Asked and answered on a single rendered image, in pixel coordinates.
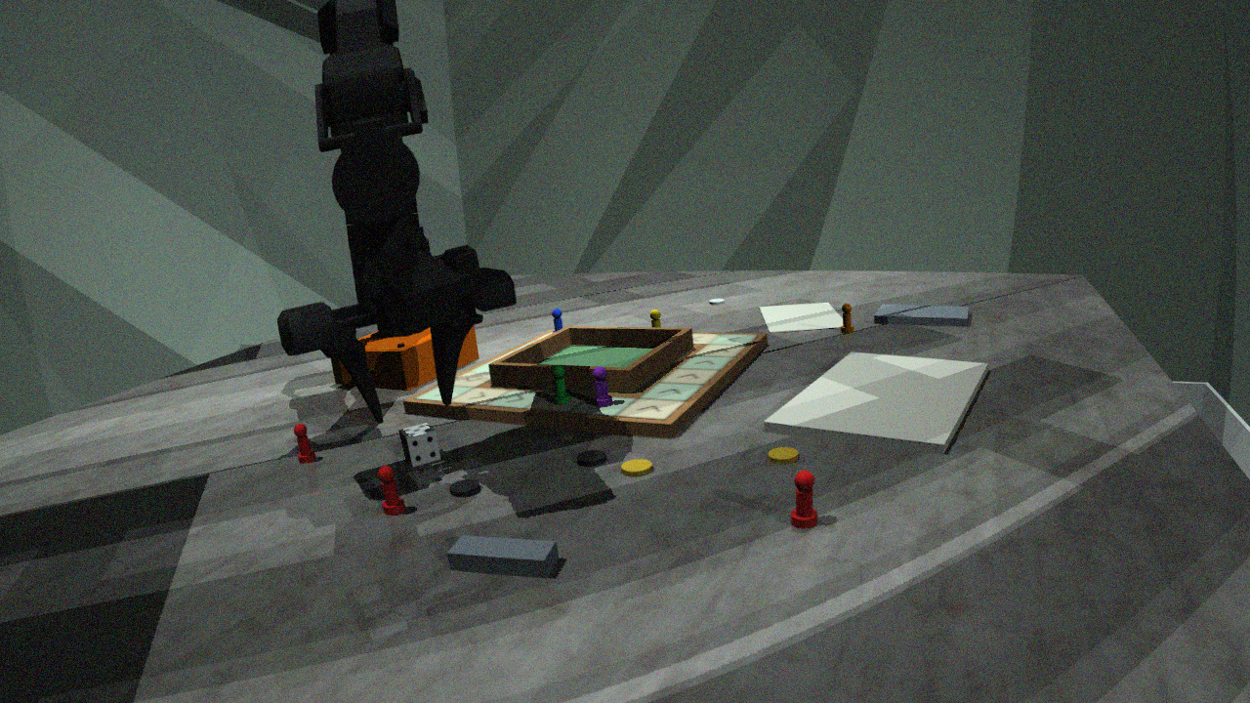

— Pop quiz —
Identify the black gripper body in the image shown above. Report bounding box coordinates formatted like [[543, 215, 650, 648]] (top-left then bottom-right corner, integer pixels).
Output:
[[278, 214, 516, 357]]

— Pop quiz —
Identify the red pawn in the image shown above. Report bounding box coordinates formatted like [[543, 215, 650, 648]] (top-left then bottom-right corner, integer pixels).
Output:
[[294, 424, 316, 464], [791, 472, 818, 529], [378, 467, 406, 517]]

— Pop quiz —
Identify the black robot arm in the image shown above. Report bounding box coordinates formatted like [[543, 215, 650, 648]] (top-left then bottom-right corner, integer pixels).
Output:
[[314, 0, 481, 339]]

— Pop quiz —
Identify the yellow flat disc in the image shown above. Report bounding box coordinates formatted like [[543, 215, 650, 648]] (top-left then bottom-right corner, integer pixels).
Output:
[[621, 459, 653, 477], [769, 447, 799, 465]]

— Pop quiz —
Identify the grey die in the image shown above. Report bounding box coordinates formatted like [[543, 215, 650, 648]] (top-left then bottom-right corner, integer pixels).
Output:
[[399, 423, 441, 467]]

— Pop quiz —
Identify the green game pawn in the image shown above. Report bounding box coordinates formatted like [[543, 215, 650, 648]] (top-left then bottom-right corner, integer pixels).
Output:
[[551, 365, 570, 405]]

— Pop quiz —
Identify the purple pawn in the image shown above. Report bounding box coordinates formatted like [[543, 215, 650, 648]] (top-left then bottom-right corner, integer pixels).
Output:
[[593, 367, 613, 407]]

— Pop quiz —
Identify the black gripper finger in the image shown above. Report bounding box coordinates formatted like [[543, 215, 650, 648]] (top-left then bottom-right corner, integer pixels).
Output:
[[321, 339, 383, 424], [430, 314, 483, 405]]

